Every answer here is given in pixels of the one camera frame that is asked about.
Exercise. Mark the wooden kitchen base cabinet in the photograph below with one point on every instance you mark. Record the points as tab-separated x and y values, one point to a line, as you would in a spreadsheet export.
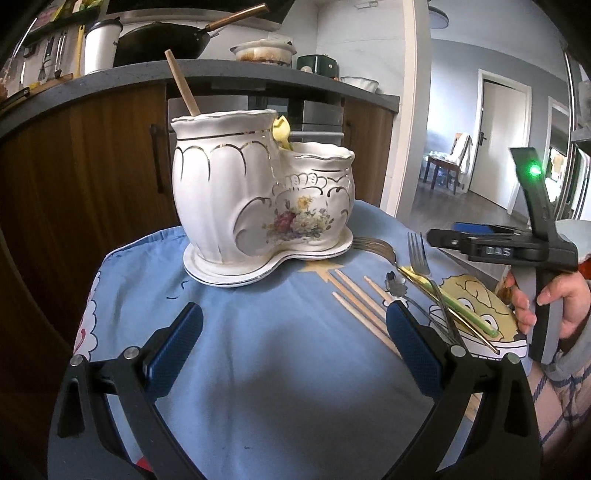
92	161

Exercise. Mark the person's right forearm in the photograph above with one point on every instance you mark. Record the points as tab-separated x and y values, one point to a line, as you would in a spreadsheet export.
577	357

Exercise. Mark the grey kitchen counter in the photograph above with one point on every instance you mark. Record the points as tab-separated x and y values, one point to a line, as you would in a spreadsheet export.
115	81

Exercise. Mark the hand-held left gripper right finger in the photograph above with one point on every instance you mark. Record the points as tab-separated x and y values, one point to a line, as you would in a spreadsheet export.
413	350

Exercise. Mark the yellow spatula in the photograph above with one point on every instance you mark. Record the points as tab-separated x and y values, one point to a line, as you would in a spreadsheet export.
81	48

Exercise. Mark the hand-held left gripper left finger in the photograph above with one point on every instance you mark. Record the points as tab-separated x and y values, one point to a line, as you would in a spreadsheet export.
175	344

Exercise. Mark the wooden chair with cloth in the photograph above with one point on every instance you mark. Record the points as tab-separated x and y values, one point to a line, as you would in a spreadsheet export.
450	159

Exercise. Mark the blue printed cloth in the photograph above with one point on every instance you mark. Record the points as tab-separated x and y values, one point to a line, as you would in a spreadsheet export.
277	360

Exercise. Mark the white clay pot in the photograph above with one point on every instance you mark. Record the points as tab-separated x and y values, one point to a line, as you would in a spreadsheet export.
263	51

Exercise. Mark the white jar with black lid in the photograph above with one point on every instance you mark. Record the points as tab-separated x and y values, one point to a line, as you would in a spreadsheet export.
101	48

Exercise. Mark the yellow plastic spoon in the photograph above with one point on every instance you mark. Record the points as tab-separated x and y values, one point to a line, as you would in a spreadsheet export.
282	131

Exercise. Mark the stainless steel oven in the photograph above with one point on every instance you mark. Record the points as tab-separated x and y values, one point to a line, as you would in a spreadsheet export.
323	115

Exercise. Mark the silver fork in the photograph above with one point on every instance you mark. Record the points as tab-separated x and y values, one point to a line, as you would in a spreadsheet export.
376	249
419	256

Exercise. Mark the dark green kitchen appliance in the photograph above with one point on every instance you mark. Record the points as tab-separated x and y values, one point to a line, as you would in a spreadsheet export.
318	65

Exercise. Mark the person's plaid trouser leg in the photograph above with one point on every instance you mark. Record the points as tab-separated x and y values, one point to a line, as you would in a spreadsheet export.
561	415

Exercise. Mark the white door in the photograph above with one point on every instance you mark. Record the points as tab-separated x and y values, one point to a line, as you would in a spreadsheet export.
503	143

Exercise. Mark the wooden chopstick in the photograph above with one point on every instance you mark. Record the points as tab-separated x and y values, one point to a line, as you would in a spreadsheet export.
364	323
378	288
358	293

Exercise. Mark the gold spoon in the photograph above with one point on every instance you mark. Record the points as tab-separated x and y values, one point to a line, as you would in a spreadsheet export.
418	277

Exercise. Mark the person's right hand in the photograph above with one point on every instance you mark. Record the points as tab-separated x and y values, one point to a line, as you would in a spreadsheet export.
570	300

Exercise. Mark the small silver flower spoon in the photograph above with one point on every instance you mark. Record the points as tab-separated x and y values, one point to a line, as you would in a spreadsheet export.
396	285

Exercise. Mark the round ceiling lamp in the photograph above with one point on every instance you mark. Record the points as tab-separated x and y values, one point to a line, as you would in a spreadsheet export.
437	16

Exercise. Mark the hanging metal kitchen utensils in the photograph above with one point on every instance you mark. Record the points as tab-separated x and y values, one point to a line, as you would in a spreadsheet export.
53	53

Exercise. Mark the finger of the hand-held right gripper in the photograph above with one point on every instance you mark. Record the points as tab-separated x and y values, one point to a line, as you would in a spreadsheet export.
443	239
471	226

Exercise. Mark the white floral ceramic utensil holder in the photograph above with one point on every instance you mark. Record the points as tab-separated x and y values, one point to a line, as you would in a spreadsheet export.
231	184

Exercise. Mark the white bowl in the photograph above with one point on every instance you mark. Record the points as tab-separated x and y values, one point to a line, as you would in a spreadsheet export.
360	84

